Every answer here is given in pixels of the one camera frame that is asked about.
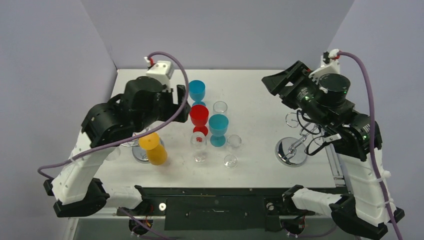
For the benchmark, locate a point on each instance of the red plastic wine glass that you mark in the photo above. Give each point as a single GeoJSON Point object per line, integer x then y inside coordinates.
{"type": "Point", "coordinates": [199, 116]}

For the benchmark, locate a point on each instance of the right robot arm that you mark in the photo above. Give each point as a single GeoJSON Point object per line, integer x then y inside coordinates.
{"type": "Point", "coordinates": [319, 97]}

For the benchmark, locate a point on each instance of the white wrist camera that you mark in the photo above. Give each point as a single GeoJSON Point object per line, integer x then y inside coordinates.
{"type": "Point", "coordinates": [161, 70]}
{"type": "Point", "coordinates": [330, 63]}

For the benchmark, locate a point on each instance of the orange plastic wine glass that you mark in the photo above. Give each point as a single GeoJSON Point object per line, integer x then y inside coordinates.
{"type": "Point", "coordinates": [155, 150]}

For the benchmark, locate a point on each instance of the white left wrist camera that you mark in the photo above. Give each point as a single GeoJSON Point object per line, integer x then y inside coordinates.
{"type": "Point", "coordinates": [161, 70]}

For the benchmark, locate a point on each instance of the clear glass tumbler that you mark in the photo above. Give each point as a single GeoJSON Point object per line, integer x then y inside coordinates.
{"type": "Point", "coordinates": [220, 108]}

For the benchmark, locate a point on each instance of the teal wine glass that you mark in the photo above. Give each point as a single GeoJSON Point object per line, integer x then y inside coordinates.
{"type": "Point", "coordinates": [218, 126]}

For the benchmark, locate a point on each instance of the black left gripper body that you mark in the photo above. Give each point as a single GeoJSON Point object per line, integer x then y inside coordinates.
{"type": "Point", "coordinates": [167, 110]}

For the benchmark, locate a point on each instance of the clear patterned wine glass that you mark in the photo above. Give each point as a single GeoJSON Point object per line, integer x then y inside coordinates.
{"type": "Point", "coordinates": [198, 143]}

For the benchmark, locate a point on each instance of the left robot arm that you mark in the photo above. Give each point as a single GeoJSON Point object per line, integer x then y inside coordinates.
{"type": "Point", "coordinates": [123, 118]}

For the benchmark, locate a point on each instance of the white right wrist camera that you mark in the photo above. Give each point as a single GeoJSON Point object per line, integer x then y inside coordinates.
{"type": "Point", "coordinates": [330, 63]}

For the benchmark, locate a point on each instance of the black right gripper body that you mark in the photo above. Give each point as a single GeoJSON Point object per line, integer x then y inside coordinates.
{"type": "Point", "coordinates": [289, 91]}

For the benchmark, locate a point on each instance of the chrome right wine glass rack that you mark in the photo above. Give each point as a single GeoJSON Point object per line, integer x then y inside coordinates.
{"type": "Point", "coordinates": [290, 151]}

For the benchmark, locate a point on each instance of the blue plastic wine glass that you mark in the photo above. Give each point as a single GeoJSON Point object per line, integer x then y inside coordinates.
{"type": "Point", "coordinates": [197, 91]}

